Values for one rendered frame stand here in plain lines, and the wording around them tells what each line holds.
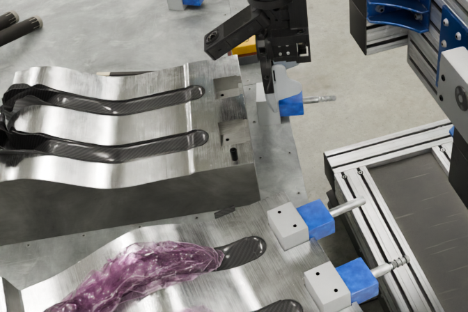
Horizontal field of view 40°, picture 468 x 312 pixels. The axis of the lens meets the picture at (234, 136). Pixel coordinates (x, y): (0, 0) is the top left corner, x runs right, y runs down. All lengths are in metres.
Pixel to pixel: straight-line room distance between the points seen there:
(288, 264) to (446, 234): 0.90
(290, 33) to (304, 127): 1.30
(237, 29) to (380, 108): 1.39
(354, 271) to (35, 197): 0.46
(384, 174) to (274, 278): 1.02
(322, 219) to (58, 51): 0.75
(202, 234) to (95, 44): 0.63
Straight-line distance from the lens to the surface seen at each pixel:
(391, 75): 2.45
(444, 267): 1.63
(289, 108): 1.08
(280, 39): 0.97
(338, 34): 2.67
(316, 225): 0.86
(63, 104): 1.07
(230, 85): 1.08
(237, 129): 0.99
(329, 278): 0.79
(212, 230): 0.88
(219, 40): 0.99
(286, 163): 1.03
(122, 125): 1.03
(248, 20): 0.97
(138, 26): 1.41
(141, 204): 0.96
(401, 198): 1.75
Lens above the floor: 1.54
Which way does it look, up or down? 43 degrees down
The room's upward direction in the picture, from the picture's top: 11 degrees counter-clockwise
